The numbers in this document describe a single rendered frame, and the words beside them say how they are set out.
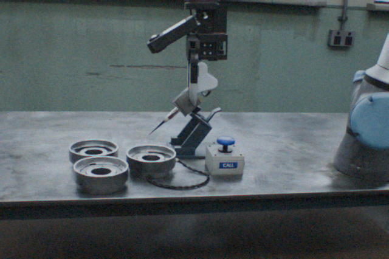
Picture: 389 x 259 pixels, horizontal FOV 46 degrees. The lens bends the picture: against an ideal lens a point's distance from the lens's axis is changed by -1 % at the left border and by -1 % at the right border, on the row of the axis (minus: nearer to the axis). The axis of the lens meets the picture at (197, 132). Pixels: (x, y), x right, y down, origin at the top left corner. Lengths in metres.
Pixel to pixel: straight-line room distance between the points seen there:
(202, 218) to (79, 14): 1.50
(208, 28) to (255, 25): 1.70
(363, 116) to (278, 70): 1.87
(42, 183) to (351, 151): 0.66
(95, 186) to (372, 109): 0.53
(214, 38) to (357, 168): 0.42
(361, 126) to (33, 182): 0.64
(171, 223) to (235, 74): 1.51
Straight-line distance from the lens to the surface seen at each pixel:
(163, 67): 2.59
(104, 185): 0.88
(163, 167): 0.95
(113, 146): 1.05
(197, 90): 0.97
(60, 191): 0.92
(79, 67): 2.58
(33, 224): 1.34
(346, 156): 1.09
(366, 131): 0.92
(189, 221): 1.33
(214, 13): 0.98
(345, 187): 1.02
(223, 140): 0.99
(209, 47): 0.98
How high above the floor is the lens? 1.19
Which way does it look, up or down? 18 degrees down
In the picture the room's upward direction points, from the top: 3 degrees clockwise
